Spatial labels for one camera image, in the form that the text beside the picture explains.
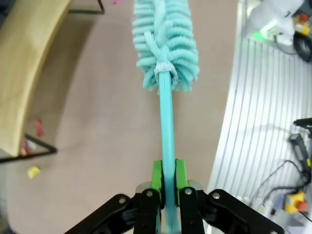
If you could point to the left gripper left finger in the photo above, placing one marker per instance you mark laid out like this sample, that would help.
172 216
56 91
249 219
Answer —
156 175

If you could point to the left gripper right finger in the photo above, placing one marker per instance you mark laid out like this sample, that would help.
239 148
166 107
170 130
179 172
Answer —
181 175

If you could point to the teal chenille duster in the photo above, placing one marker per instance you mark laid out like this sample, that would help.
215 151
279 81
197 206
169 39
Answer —
167 122

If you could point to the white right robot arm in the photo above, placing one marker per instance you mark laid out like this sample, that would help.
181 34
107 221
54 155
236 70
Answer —
270 17

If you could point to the yellow red emergency stop button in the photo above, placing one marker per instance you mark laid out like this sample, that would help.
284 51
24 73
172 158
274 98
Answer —
296 202
302 23

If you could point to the yellow paper scrap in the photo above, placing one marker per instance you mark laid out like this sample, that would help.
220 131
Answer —
33 172

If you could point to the black handheld device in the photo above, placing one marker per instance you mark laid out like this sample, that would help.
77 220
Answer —
301 143

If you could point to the red paper scrap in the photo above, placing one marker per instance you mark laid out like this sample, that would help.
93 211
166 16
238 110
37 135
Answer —
38 127

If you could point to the aluminium slatted base plate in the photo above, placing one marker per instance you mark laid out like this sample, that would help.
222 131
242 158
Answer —
256 109

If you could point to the wooden shelf black metal frame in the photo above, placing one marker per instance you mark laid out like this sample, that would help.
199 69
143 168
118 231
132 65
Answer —
26 61

